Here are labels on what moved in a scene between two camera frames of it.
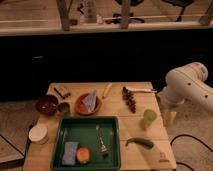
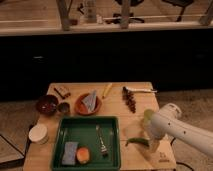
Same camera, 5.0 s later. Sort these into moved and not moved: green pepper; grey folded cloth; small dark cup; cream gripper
Moved: cream gripper
Not moved: small dark cup; grey folded cloth; green pepper
